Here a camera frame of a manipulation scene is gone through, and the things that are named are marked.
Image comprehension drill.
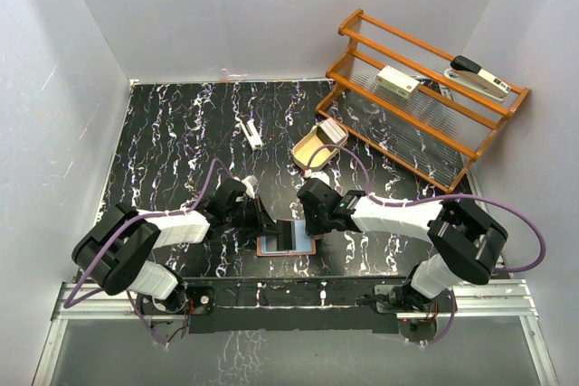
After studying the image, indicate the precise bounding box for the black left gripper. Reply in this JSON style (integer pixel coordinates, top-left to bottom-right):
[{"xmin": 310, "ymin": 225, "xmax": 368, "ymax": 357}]
[{"xmin": 224, "ymin": 194, "xmax": 280, "ymax": 238}]

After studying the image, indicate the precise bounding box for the beige oval card tray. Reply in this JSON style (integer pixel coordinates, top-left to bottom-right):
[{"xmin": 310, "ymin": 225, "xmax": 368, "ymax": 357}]
[{"xmin": 292, "ymin": 123, "xmax": 339, "ymax": 171}]

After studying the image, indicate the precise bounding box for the stack of credit cards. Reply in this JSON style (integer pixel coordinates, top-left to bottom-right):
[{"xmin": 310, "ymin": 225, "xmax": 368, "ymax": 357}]
[{"xmin": 316, "ymin": 118, "xmax": 348, "ymax": 146}]

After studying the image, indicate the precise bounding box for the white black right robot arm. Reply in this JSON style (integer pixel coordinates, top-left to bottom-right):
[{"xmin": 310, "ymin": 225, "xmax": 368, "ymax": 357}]
[{"xmin": 297, "ymin": 178, "xmax": 508, "ymax": 311}]

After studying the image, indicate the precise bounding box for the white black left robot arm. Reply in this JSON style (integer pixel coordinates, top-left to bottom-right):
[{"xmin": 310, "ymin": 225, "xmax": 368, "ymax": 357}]
[{"xmin": 71, "ymin": 176, "xmax": 280, "ymax": 313}]

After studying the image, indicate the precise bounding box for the white staple remover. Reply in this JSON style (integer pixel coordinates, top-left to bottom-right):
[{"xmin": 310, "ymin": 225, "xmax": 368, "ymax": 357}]
[{"xmin": 237, "ymin": 118, "xmax": 263, "ymax": 151}]

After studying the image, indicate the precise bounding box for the orange wooden shelf rack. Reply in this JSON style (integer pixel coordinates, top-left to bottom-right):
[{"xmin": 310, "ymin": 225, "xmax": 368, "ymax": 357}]
[{"xmin": 316, "ymin": 9, "xmax": 530, "ymax": 193}]

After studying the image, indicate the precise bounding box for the white red staples box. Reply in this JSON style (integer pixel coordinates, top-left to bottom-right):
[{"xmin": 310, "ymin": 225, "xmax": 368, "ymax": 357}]
[{"xmin": 375, "ymin": 65, "xmax": 420, "ymax": 99}]

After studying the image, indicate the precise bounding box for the black beige stapler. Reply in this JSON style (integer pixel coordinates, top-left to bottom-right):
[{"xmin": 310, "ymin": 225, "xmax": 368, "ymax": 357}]
[{"xmin": 444, "ymin": 55, "xmax": 511, "ymax": 101}]

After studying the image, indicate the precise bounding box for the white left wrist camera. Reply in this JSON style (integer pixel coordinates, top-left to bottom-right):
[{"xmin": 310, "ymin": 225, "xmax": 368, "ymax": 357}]
[{"xmin": 242, "ymin": 175, "xmax": 258, "ymax": 198}]

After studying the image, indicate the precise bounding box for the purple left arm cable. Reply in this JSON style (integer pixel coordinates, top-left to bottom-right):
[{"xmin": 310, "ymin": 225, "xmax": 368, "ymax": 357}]
[{"xmin": 62, "ymin": 158, "xmax": 236, "ymax": 345}]

